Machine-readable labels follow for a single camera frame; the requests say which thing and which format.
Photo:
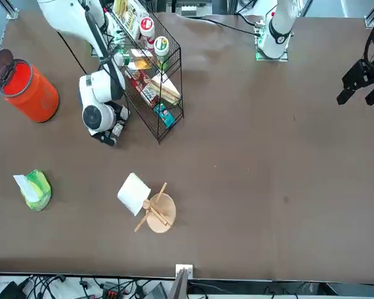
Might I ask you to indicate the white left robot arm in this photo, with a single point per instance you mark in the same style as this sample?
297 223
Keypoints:
279 28

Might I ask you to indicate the grey power strip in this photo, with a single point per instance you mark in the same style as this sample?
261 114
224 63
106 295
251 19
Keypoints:
188 10

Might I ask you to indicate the black box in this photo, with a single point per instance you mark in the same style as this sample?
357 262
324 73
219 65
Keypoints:
11 291

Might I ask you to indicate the green-lid white jar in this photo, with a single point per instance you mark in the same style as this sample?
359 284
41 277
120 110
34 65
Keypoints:
161 45

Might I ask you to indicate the aluminium profile post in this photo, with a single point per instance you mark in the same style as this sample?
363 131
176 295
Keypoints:
182 280

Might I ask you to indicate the small white green-label bottle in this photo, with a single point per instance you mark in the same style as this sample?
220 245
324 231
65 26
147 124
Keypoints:
122 59

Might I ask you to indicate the green tissue pack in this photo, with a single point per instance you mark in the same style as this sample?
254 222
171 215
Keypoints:
42 190

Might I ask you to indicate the white paper towel roll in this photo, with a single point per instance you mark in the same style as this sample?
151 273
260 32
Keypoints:
134 193

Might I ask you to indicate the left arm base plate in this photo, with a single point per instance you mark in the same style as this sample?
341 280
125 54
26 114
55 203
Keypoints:
258 56

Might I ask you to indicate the red patterned snack box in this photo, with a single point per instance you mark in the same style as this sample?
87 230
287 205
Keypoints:
140 82

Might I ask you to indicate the orange snack box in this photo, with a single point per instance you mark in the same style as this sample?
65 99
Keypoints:
140 60

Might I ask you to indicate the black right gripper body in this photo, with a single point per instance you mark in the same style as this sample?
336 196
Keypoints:
121 114

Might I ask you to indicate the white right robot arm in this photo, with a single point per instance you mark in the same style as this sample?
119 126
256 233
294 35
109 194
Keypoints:
96 90

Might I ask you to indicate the black power strip red switches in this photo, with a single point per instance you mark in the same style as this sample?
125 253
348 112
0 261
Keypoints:
110 291

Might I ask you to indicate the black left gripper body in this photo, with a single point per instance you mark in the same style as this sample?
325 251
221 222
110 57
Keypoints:
366 71

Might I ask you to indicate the aluminium corner bracket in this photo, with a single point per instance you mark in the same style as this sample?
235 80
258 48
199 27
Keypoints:
371 21
13 14

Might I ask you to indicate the orange bin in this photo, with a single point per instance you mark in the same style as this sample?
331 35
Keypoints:
40 102

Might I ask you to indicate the wrapped triangle sandwich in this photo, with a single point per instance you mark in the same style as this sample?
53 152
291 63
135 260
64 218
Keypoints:
165 88

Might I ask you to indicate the wooden roll holder stand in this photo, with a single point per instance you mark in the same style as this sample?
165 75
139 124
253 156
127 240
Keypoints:
162 215

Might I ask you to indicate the long white yellow box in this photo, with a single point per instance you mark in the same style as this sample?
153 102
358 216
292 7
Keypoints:
127 14

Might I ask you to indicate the red-lid white jar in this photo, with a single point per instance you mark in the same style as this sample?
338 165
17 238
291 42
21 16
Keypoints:
147 25

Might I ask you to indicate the teal snack box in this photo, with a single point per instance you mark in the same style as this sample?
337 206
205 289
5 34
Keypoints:
163 115

